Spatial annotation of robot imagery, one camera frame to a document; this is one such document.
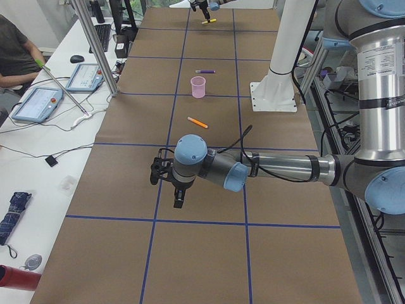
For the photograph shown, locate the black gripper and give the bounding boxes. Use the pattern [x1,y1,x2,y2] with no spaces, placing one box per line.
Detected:
[189,0,211,20]
[171,175,194,208]

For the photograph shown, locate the yellow highlighter pen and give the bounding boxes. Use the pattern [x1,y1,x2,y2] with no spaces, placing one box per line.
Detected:
[201,18,217,25]

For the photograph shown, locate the purple marker pen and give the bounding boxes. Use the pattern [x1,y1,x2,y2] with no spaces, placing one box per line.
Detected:
[195,70,216,74]

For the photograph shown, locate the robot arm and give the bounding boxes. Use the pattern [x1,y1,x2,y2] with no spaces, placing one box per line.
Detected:
[189,0,230,25]
[168,1,404,215]

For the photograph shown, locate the orange highlighter pen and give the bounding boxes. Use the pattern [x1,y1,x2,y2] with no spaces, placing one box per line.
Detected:
[187,117,208,129]

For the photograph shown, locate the pink mesh pen holder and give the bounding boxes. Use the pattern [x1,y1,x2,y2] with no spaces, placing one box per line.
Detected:
[190,76,206,98]

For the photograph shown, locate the black monitor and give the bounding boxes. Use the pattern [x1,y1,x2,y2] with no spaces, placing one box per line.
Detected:
[108,0,138,37]

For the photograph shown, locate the black keyboard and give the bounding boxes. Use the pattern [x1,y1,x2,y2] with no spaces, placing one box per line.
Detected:
[94,24,111,52]

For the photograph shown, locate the black bottle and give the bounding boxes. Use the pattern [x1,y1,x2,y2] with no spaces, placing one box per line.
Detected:
[90,0,105,23]

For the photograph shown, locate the small black sensor box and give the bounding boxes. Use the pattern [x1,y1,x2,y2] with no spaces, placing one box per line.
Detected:
[45,155,58,167]

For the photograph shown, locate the far teach pendant tablet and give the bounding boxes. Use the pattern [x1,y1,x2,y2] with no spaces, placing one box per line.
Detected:
[66,63,103,93]

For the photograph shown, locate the teach pendant tablet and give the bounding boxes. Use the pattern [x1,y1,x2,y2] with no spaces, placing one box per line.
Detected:
[66,63,103,93]
[11,87,64,123]

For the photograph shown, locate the black computer mouse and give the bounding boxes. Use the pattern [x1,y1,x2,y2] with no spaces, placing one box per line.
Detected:
[70,54,85,63]

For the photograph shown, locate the near teach pendant tablet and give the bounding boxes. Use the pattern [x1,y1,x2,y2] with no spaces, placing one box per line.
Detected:
[11,87,64,123]

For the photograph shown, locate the folded blue umbrella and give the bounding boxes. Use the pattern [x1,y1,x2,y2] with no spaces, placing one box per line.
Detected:
[1,191,32,246]

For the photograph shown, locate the metal rod with green tip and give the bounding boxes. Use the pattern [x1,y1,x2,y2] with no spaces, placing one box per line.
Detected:
[35,59,90,117]

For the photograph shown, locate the red bottle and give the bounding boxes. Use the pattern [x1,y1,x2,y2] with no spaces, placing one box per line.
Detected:
[0,265,42,291]

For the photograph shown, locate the seated person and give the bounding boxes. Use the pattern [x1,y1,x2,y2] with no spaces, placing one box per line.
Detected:
[0,15,46,96]

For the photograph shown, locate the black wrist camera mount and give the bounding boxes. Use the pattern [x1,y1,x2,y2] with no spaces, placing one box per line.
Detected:
[149,148,173,185]

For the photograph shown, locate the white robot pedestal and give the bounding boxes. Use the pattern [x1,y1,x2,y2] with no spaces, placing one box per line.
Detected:
[250,0,316,113]

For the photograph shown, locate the aluminium frame post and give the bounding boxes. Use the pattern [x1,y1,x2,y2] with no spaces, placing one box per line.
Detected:
[71,0,118,97]

